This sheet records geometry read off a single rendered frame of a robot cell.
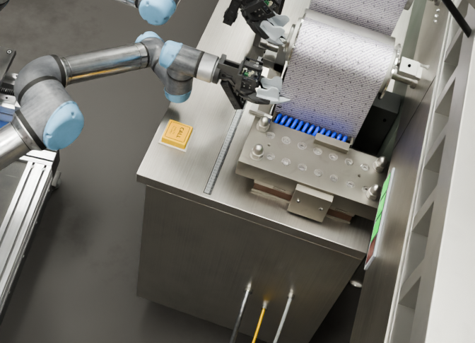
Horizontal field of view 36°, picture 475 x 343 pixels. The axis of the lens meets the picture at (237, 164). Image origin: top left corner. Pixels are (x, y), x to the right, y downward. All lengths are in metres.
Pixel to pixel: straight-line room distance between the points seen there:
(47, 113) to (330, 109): 0.73
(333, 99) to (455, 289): 0.91
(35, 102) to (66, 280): 1.16
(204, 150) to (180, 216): 0.20
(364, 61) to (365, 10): 0.22
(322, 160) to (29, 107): 0.76
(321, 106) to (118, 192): 1.29
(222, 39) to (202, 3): 1.42
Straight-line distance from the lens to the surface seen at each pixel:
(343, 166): 1.97
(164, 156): 2.04
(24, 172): 2.82
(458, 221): 1.19
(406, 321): 1.31
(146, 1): 1.73
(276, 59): 1.98
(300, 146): 1.98
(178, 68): 1.96
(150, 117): 3.25
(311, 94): 1.94
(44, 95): 1.83
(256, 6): 1.82
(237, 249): 2.17
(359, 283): 2.96
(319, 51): 1.84
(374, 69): 1.85
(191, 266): 2.36
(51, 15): 3.64
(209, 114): 2.15
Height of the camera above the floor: 2.59
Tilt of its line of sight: 55 degrees down
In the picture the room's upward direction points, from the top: 15 degrees clockwise
